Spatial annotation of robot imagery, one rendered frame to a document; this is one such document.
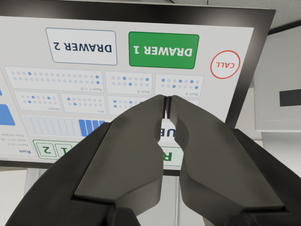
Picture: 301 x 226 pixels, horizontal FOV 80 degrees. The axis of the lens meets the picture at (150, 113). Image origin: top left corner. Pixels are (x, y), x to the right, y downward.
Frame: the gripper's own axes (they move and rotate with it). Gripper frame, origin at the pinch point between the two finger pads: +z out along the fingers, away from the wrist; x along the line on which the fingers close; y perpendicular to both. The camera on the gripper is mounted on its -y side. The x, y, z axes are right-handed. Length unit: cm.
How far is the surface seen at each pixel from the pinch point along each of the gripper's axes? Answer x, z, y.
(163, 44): 0.1, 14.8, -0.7
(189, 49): 3.7, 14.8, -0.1
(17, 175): -149, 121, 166
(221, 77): 9.0, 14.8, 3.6
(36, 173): -49, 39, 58
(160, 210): 8, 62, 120
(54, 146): -19.4, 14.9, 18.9
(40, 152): -22.8, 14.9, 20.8
